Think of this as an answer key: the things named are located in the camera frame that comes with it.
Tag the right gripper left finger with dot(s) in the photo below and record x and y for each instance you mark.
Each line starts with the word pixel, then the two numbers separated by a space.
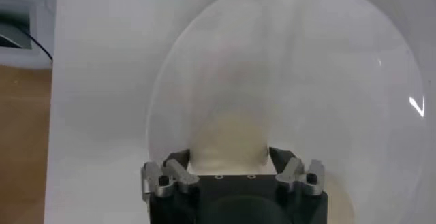
pixel 170 177

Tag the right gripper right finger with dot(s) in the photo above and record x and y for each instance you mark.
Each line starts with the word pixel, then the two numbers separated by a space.
pixel 299 176

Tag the white steamed baozi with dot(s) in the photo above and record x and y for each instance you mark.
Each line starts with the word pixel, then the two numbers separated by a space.
pixel 231 140
pixel 340 208

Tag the white round plate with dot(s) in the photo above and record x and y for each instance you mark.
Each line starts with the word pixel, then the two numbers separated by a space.
pixel 323 75

